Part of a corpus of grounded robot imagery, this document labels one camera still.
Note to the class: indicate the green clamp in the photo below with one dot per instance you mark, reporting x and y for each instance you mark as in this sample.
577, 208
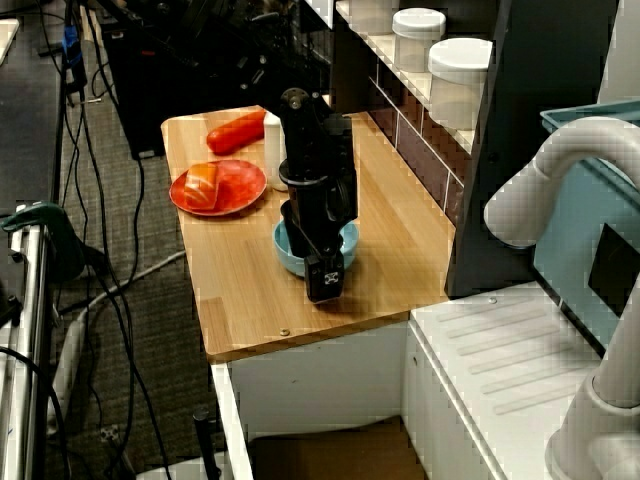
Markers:
42, 212

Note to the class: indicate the large white lidded jar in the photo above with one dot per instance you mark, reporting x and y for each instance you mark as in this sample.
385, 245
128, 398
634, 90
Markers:
457, 85

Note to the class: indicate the grey toy faucet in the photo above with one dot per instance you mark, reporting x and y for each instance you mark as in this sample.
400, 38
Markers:
575, 145

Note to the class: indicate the orange bread slice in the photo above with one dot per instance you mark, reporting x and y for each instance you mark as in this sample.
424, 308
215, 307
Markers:
201, 187

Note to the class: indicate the black kitchen shelf with tiles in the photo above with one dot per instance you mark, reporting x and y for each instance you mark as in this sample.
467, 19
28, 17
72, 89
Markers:
540, 75

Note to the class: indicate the light blue bowl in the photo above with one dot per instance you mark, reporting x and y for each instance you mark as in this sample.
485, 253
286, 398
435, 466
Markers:
351, 242

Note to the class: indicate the black rod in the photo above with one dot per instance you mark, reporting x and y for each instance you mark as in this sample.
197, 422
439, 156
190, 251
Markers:
206, 440

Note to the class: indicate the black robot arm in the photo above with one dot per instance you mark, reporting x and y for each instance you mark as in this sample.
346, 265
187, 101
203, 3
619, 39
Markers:
310, 135

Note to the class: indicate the white power strip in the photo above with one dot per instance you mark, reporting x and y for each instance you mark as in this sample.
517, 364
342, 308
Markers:
69, 360

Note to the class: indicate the teal plastic dish bin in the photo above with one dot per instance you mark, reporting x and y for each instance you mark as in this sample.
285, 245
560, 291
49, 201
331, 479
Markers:
567, 270

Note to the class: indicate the medium white lidded jar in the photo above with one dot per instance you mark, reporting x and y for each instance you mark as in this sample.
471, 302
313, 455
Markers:
417, 40

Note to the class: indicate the white toy sink unit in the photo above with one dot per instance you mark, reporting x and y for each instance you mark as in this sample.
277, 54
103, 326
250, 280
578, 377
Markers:
500, 350

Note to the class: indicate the silver metal frame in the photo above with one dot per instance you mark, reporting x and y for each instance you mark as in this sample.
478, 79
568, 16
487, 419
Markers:
29, 325

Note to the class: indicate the black computer tower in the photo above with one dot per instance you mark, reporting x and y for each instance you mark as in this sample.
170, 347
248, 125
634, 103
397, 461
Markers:
145, 110

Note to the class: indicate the red plate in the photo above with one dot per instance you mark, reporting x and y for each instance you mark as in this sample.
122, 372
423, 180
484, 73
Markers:
245, 187

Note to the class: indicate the white flat device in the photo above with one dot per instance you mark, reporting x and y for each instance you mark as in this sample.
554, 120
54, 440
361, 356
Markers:
7, 37

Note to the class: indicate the red toy sausage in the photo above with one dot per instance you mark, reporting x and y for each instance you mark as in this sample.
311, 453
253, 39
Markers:
234, 134

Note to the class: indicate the white plastic bottle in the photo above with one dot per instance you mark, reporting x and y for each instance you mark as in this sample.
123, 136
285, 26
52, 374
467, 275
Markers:
274, 150

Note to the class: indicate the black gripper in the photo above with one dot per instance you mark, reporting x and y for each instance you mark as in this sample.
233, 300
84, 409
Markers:
320, 215

